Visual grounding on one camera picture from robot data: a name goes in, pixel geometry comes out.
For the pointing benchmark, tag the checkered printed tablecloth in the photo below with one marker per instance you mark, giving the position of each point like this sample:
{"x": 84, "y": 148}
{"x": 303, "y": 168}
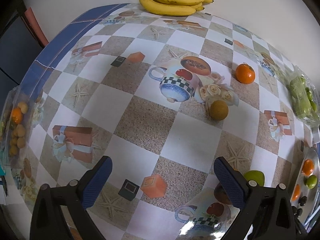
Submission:
{"x": 137, "y": 87}

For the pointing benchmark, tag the yellow banana bunch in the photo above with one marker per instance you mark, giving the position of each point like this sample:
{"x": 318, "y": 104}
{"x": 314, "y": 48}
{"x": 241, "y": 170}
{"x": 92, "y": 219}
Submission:
{"x": 174, "y": 7}

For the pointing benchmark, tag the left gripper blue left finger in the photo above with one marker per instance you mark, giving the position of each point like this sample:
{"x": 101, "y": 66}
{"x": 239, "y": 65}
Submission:
{"x": 48, "y": 221}

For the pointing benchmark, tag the brown round fruit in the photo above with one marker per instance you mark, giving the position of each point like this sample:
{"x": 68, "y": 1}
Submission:
{"x": 218, "y": 110}

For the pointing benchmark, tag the black and white charger box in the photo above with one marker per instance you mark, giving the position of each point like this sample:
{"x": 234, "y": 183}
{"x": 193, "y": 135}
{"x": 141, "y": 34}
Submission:
{"x": 315, "y": 135}

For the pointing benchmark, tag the plastic bag of small fruits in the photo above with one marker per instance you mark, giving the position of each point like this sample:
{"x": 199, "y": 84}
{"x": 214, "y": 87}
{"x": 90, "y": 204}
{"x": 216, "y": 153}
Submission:
{"x": 20, "y": 114}

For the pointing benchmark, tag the orange tangerine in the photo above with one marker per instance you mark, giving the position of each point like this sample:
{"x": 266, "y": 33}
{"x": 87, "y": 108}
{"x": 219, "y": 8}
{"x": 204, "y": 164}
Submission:
{"x": 245, "y": 74}
{"x": 308, "y": 167}
{"x": 296, "y": 193}

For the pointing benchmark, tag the green mango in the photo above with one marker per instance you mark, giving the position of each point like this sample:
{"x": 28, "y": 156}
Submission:
{"x": 311, "y": 181}
{"x": 256, "y": 176}

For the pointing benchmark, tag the round metal tray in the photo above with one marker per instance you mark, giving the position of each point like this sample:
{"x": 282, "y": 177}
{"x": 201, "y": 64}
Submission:
{"x": 310, "y": 153}

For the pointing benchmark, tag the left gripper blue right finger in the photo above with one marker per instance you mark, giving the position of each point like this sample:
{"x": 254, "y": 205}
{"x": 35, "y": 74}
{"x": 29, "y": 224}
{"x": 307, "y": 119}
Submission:
{"x": 265, "y": 212}

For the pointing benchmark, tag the clear plastic bag green fruits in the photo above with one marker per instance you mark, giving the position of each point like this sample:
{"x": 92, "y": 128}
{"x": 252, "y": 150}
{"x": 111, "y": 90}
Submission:
{"x": 303, "y": 96}

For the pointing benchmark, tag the dark plum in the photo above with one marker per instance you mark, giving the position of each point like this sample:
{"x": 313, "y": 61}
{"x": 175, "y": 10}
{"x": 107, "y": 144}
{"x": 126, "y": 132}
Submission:
{"x": 299, "y": 212}
{"x": 294, "y": 209}
{"x": 302, "y": 200}

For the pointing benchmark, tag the brown kiwi fruit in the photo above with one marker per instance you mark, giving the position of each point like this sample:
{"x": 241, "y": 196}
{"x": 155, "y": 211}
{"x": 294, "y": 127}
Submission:
{"x": 221, "y": 195}

